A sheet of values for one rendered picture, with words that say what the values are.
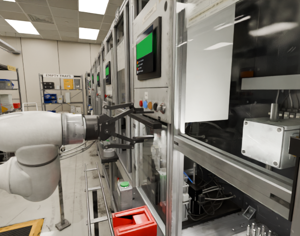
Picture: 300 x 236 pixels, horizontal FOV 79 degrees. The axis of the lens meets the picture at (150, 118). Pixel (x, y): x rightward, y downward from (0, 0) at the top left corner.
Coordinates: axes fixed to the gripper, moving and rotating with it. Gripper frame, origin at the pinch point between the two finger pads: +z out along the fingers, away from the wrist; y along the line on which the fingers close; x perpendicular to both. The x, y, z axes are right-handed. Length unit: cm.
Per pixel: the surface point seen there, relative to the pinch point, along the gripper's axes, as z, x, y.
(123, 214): -3.2, 15.1, -38.8
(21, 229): -63, 173, -122
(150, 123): 2.6, 1.3, 0.2
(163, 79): 5.9, -2.2, 15.5
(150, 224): 4.0, 4.6, -39.5
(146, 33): 4.2, 7.1, 34.3
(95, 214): -5, 72, -69
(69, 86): 16, 615, 84
